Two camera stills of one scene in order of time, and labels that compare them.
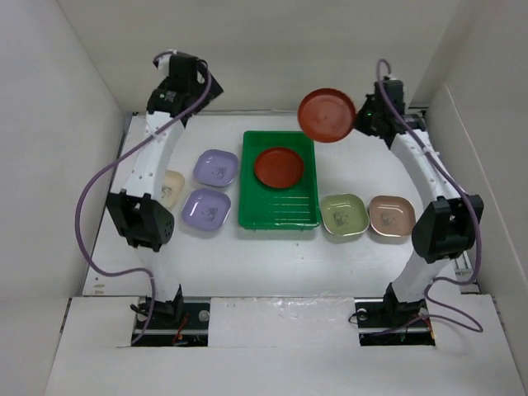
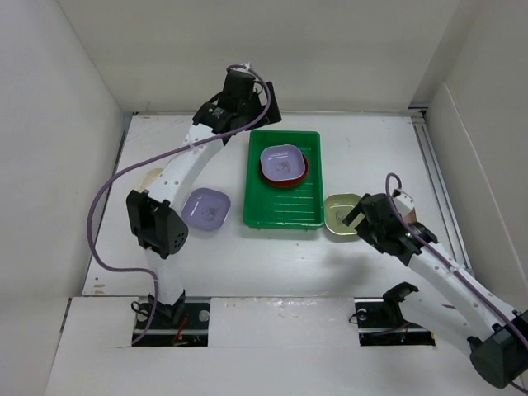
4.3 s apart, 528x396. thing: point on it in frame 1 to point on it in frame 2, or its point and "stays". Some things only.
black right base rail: (382, 322) stays
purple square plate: (205, 209) stays
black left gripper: (214, 91) to (271, 116)
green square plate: (344, 214) stays
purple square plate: (216, 167) to (282, 162)
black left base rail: (182, 322) stays
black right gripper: (359, 122) to (365, 233)
